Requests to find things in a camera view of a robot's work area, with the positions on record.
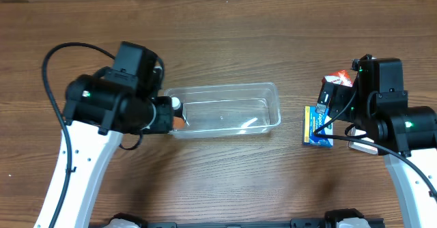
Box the blue yellow VapoDrops box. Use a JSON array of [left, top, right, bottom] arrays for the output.
[[302, 105, 335, 149]]

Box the orange tube white cap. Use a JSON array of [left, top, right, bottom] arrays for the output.
[[173, 117, 186, 130]]

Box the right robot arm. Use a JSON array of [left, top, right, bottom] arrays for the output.
[[315, 54, 436, 227]]

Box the black bottle white cap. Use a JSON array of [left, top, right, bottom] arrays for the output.
[[171, 97, 186, 120]]

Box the white Hansaplast plaster box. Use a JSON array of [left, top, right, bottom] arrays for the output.
[[348, 127, 378, 155]]

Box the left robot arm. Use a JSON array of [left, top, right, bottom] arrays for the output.
[[35, 42, 175, 227]]

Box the clear plastic container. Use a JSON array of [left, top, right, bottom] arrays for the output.
[[164, 83, 281, 139]]

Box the red white carton box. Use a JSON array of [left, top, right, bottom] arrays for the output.
[[322, 70, 353, 87]]

